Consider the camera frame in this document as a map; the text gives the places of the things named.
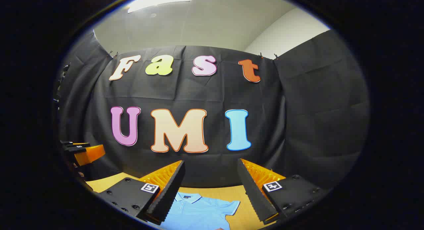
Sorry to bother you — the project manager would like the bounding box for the ceiling light panel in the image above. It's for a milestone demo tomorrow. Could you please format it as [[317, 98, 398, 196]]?
[[128, 0, 196, 13]]

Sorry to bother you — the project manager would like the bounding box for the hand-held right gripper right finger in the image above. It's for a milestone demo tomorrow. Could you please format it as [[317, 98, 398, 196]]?
[[237, 158, 332, 224]]

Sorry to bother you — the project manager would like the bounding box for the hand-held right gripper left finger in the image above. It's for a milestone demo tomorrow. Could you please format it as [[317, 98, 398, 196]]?
[[94, 160, 186, 225]]

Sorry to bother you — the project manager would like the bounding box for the black backdrop cloth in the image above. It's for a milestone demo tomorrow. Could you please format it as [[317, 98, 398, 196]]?
[[55, 29, 370, 194]]

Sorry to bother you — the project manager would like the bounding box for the light blue polo T-shirt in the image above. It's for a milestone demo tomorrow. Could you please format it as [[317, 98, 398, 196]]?
[[159, 192, 240, 230]]

